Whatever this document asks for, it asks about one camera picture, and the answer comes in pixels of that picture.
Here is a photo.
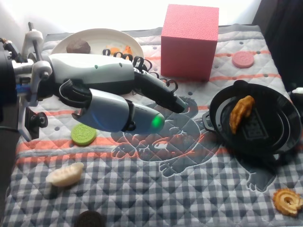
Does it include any cream round plate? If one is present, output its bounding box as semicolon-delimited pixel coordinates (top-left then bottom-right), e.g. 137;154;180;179
51;28;145;60

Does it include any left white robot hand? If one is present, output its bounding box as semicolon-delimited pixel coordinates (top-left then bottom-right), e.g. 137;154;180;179
48;48;187;133

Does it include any brown sandwich cookie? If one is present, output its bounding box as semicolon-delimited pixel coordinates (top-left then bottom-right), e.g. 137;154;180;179
75;210;106;227

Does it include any pink sandwich cookie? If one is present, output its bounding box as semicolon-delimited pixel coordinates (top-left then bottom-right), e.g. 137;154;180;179
232;51;254;69

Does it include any pink box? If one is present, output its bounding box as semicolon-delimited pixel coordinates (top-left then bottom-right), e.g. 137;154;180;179
160;4;220;82

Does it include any fried toy dumpling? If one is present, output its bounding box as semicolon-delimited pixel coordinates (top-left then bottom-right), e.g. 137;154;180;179
229;95;256;135

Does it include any black cast iron skillet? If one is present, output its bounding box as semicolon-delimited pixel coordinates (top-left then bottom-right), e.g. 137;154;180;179
202;79;303;168

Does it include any green sandwich cookie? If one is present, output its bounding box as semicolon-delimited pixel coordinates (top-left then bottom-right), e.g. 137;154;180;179
71;122;97;147

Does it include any grey quilt with bear print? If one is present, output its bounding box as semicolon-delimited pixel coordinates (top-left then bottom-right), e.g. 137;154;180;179
2;23;303;227

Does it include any swirl butter cookie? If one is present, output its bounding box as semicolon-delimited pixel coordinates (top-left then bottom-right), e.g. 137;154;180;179
273;188;303;218

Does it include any toy fried egg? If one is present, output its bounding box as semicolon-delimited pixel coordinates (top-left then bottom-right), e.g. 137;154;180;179
104;46;123;55

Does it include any white toy dumpling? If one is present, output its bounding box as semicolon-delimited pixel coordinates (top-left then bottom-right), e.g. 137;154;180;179
45;162;85;187

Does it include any toy shrimp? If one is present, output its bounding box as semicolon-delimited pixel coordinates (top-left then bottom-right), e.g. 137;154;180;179
122;44;134;56

